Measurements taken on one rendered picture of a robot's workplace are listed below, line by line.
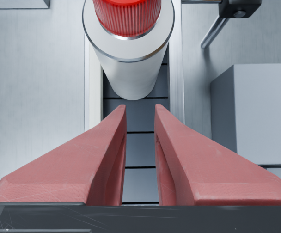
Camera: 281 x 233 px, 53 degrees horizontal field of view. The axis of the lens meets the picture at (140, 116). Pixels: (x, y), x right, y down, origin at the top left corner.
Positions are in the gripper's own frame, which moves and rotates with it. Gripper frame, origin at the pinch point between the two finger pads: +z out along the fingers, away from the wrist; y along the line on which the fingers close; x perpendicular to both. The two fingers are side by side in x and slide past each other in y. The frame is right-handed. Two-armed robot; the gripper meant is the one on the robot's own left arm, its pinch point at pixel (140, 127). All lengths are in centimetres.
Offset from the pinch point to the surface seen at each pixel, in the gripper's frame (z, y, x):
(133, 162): 12.2, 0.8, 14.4
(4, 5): 27.9, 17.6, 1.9
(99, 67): 15.8, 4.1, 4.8
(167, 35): 5.3, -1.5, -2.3
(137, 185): 10.6, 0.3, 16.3
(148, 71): 7.6, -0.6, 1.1
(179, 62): 11.8, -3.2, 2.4
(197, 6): 29.2, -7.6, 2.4
